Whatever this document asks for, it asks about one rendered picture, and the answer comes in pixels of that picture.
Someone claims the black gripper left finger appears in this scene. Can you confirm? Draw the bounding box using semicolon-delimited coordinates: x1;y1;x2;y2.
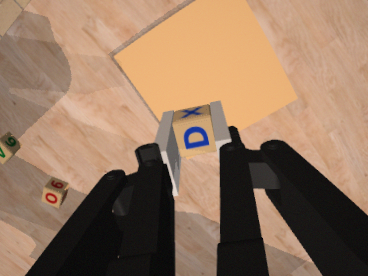
25;110;181;276

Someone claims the orange flat mat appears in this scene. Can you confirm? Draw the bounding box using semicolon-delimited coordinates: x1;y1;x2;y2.
114;0;298;132

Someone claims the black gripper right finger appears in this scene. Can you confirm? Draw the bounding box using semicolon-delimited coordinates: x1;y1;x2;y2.
209;100;368;276

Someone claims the wooden block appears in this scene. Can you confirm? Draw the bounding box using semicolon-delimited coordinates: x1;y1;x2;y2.
0;131;22;164
42;177;69;208
172;104;217;158

